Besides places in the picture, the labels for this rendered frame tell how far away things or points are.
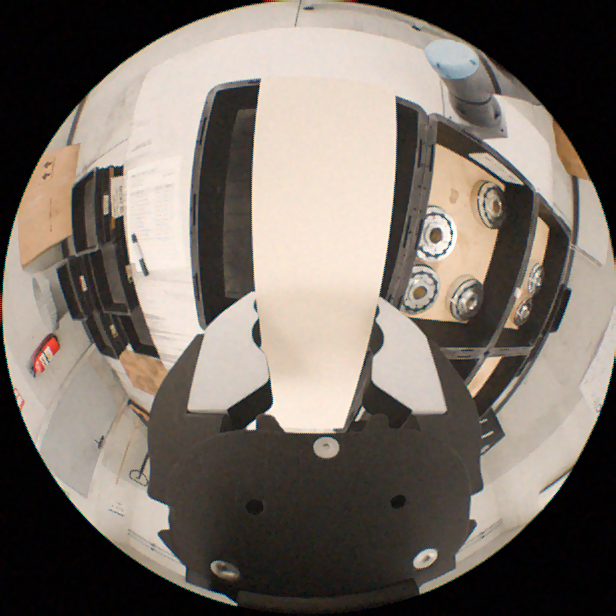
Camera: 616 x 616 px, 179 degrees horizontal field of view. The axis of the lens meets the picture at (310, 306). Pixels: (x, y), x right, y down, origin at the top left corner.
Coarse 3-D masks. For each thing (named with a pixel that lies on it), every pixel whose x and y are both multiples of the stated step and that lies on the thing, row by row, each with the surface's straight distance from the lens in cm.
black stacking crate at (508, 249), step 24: (456, 144) 43; (504, 192) 58; (528, 192) 54; (528, 216) 52; (504, 240) 55; (504, 264) 53; (504, 288) 52; (480, 312) 57; (432, 336) 46; (456, 336) 51; (480, 336) 56
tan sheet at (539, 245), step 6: (540, 222) 76; (540, 228) 76; (546, 228) 81; (540, 234) 77; (546, 234) 81; (534, 240) 73; (540, 240) 77; (546, 240) 82; (534, 246) 74; (540, 246) 78; (534, 252) 74; (540, 252) 78; (534, 258) 75; (540, 258) 79; (522, 288) 74; (528, 294) 79; (510, 324) 78
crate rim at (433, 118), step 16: (432, 128) 34; (464, 128) 38; (432, 144) 33; (480, 144) 40; (432, 160) 32; (432, 176) 32; (416, 224) 31; (528, 240) 51; (416, 256) 32; (400, 288) 33; (512, 288) 51; (400, 304) 34; (448, 352) 46; (464, 352) 50; (480, 352) 54
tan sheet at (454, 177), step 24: (456, 168) 47; (480, 168) 52; (432, 192) 43; (456, 192) 47; (456, 216) 47; (456, 240) 48; (480, 240) 52; (432, 264) 46; (456, 264) 49; (480, 264) 54; (432, 312) 51
